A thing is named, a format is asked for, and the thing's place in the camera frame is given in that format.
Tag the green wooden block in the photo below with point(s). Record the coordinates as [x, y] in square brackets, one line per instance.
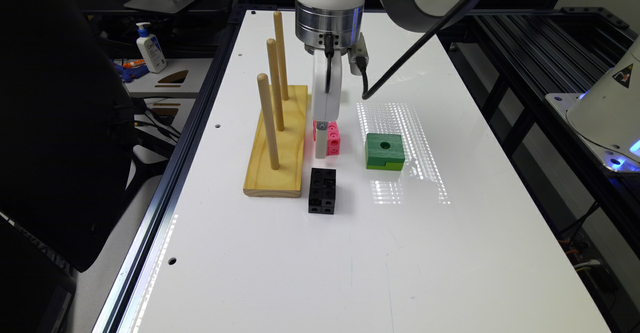
[384, 152]

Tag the rear wooden peg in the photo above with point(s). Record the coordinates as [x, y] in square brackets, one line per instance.
[281, 55]

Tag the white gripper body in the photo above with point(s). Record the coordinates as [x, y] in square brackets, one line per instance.
[326, 87]

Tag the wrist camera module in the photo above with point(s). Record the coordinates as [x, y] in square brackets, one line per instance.
[358, 56]

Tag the middle wooden peg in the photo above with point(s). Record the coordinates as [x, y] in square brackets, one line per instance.
[275, 84]

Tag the white lotion pump bottle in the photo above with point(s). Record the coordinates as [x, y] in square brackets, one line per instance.
[150, 49]

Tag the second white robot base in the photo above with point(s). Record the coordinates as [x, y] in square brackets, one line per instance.
[606, 117]

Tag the front wooden peg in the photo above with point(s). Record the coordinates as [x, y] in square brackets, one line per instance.
[268, 120]

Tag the wooden peg base board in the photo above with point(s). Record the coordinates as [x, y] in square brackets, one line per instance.
[261, 179]

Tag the black cube cluster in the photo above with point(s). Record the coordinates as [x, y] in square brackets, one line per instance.
[322, 192]

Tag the black office chair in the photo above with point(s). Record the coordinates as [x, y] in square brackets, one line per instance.
[66, 129]

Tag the pink cube cluster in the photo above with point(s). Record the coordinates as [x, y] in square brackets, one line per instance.
[333, 139]

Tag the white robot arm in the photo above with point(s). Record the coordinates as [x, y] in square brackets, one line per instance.
[331, 28]

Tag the wooden peg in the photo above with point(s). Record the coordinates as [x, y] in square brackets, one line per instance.
[268, 120]
[281, 55]
[275, 84]

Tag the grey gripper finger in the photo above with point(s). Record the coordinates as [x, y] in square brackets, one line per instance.
[321, 139]

